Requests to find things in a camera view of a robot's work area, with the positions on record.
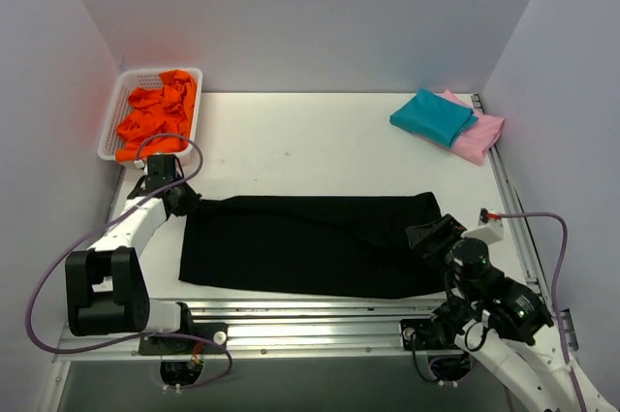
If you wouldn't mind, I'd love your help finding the aluminium rail frame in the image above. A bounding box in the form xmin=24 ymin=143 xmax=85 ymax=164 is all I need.
xmin=38 ymin=91 xmax=595 ymax=412

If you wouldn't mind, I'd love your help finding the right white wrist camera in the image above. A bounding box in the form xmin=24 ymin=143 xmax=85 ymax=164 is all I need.
xmin=461 ymin=207 xmax=504 ymax=245

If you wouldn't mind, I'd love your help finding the black t-shirt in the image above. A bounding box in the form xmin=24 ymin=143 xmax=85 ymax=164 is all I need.
xmin=179 ymin=192 xmax=443 ymax=300

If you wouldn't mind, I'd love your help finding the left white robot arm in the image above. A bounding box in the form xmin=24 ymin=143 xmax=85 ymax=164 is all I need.
xmin=65 ymin=154 xmax=200 ymax=353

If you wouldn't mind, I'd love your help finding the folded teal t-shirt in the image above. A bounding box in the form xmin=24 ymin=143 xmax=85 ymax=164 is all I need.
xmin=389 ymin=89 xmax=478 ymax=148

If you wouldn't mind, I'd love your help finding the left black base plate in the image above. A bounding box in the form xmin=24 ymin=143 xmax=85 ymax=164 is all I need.
xmin=138 ymin=322 xmax=229 ymax=357

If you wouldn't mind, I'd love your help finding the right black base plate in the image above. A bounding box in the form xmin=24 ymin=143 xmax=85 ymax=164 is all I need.
xmin=399 ymin=318 xmax=456 ymax=351

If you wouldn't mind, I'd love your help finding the white plastic laundry basket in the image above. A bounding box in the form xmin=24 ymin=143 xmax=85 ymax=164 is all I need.
xmin=97 ymin=68 xmax=202 ymax=166

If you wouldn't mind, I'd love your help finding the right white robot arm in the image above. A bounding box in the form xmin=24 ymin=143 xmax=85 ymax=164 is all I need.
xmin=406 ymin=208 xmax=615 ymax=411

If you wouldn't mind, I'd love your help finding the orange crumpled t-shirt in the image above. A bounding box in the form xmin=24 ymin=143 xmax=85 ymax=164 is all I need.
xmin=115 ymin=70 xmax=198 ymax=163

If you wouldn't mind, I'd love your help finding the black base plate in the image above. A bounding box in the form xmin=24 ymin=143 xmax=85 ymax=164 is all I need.
xmin=138 ymin=322 xmax=229 ymax=357
xmin=399 ymin=318 xmax=456 ymax=351

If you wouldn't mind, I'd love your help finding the folded pink t-shirt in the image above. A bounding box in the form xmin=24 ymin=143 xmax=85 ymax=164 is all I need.
xmin=439 ymin=90 xmax=504 ymax=166

